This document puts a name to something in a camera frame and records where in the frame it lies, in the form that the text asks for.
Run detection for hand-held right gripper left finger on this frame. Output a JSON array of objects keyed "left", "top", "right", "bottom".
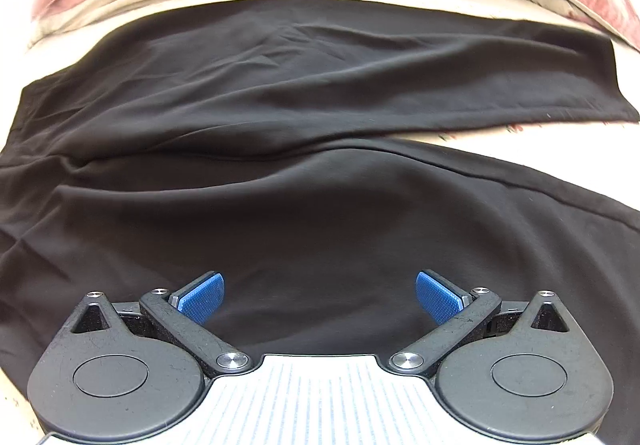
[{"left": 72, "top": 270, "right": 251, "bottom": 373}]

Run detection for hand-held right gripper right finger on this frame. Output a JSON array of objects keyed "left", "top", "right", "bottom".
[{"left": 390, "top": 269, "right": 571, "bottom": 372}]

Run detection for cherry print bed sheet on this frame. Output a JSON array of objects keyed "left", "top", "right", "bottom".
[{"left": 0, "top": 0, "right": 640, "bottom": 445}]

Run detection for black pants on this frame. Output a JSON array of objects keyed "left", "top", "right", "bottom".
[{"left": 0, "top": 0, "right": 640, "bottom": 406}]

